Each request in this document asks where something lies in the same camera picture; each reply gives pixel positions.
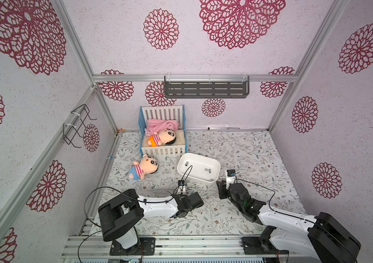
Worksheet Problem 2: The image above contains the grey wall shelf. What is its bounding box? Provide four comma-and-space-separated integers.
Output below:
163, 76, 250, 99

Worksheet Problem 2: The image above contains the plush doll on table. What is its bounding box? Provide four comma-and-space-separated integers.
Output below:
128, 155, 159, 180

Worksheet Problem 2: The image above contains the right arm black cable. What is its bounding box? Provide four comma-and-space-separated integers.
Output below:
234, 178, 358, 263

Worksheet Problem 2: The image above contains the black wire wall rack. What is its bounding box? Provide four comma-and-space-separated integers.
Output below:
62, 104, 96, 149

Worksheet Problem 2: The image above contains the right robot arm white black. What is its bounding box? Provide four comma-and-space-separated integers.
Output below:
217, 180, 361, 263

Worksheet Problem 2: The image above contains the plush doll in crib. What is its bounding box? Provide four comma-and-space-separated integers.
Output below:
147, 129, 176, 147

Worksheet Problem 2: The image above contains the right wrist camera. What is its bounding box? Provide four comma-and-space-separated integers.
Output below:
225, 169, 237, 190

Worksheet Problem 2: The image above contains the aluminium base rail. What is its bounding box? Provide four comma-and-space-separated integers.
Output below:
58, 235, 319, 263

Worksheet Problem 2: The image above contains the blue white toy crib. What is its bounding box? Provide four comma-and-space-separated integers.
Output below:
138, 105, 187, 157

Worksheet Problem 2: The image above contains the white plastic storage box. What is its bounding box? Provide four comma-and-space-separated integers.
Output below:
177, 153, 221, 186

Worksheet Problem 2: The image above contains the pink blanket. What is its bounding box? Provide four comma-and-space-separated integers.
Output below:
144, 119, 179, 137

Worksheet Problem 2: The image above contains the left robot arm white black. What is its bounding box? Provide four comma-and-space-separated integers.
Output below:
98, 189, 203, 251

